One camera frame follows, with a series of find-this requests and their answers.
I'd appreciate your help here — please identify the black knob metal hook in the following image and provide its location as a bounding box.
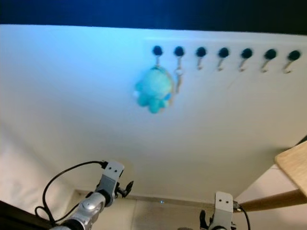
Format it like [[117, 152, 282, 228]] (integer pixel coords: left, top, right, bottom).
[[195, 46, 207, 70], [284, 50, 301, 74], [240, 48, 254, 72], [217, 47, 230, 71], [262, 49, 278, 73], [152, 45, 163, 68], [174, 46, 185, 70]]

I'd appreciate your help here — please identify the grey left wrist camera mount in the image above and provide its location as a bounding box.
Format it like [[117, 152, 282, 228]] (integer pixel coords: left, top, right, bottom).
[[98, 161, 125, 195]]

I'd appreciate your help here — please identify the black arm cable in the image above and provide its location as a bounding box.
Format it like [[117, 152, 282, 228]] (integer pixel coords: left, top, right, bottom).
[[234, 204, 251, 230], [35, 161, 107, 228]]

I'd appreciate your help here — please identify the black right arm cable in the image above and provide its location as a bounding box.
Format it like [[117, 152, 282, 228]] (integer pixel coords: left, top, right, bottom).
[[234, 204, 251, 230]]

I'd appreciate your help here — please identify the keyring with tan strap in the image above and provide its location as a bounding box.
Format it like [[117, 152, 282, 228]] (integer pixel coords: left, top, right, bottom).
[[174, 69, 184, 95]]

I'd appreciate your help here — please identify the black cabinet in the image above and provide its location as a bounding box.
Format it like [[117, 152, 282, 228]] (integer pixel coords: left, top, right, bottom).
[[0, 200, 51, 230]]

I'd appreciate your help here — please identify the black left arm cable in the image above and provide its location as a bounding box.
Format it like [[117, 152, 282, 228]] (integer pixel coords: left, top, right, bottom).
[[35, 161, 107, 228]]

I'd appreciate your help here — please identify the teal plush keychain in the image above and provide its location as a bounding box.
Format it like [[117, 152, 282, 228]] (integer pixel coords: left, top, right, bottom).
[[133, 67, 175, 115]]

